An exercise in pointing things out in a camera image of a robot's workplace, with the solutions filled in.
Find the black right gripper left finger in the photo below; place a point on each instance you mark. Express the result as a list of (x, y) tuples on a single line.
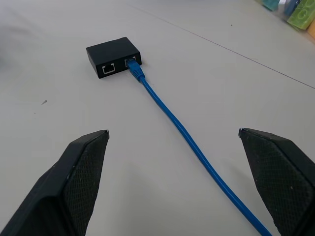
[(56, 186)]

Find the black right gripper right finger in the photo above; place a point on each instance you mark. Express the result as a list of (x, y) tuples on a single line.
[(283, 177)]

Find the black network port box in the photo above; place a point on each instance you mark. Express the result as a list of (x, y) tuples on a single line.
[(112, 55)]

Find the yellow building block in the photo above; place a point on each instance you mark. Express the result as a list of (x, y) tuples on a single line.
[(311, 30)]

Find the green building block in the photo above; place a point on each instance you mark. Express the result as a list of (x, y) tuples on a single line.
[(300, 16)]

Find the blue building block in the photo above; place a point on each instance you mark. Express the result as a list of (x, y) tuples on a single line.
[(288, 6)]

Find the teal building block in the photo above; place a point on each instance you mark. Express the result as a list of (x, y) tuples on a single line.
[(269, 4)]

